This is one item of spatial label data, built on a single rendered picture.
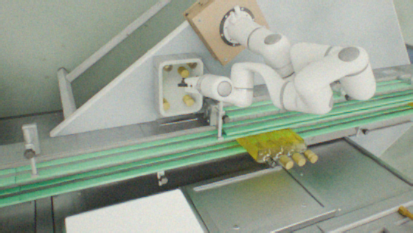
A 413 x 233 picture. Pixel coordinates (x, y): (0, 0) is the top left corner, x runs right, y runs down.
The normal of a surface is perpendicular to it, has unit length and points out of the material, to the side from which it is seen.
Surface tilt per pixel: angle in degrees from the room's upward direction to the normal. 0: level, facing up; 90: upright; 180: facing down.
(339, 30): 0
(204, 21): 5
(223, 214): 90
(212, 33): 5
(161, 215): 90
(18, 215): 90
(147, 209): 90
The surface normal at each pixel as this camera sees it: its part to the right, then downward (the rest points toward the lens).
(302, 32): 0.44, 0.38
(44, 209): 0.06, -0.92
